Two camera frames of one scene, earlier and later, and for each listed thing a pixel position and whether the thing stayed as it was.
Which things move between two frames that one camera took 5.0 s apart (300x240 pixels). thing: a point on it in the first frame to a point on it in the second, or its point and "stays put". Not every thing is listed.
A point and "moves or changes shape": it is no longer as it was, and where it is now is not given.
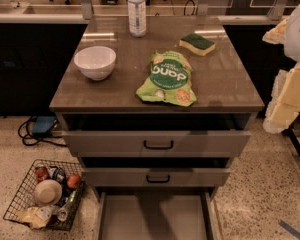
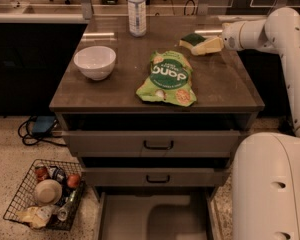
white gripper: x=298 y=34 to x=230 y=37
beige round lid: x=48 y=192 stays put
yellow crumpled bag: x=37 y=217 stays put
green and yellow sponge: x=197 y=45 moves or changes shape
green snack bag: x=169 y=80 stays put
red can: x=41 y=173 stays put
